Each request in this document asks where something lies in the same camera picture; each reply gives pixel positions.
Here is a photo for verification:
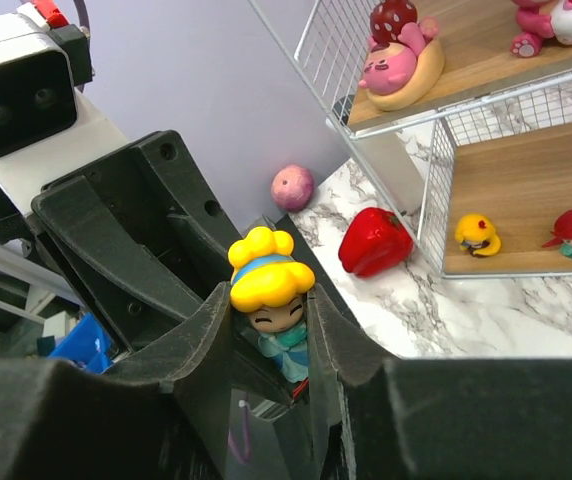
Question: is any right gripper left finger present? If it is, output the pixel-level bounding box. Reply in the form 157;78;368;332
0;283;232;479

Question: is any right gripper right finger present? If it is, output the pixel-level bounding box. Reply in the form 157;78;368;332
307;288;572;479

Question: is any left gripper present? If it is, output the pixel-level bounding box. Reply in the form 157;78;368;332
31;130;240;352

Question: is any small yellow minion toy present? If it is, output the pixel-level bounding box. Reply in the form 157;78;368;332
228;226;316;384

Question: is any yellow duck toy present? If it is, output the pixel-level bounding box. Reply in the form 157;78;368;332
454;213;502;258

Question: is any pink strawberry donut toy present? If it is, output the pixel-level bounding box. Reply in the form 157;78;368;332
358;0;446;112

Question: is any red bear toy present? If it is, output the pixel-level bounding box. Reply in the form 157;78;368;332
510;0;572;58

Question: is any red bell pepper toy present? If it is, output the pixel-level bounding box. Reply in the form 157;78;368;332
338;207;414;278

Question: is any pink round toy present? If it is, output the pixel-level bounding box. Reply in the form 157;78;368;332
271;164;315;212

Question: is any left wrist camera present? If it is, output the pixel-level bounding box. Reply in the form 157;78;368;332
0;1;128;220

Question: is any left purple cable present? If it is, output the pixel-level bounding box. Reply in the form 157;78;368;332
73;0;92;31

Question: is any white wire wooden shelf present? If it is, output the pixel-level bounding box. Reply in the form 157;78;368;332
248;0;572;280

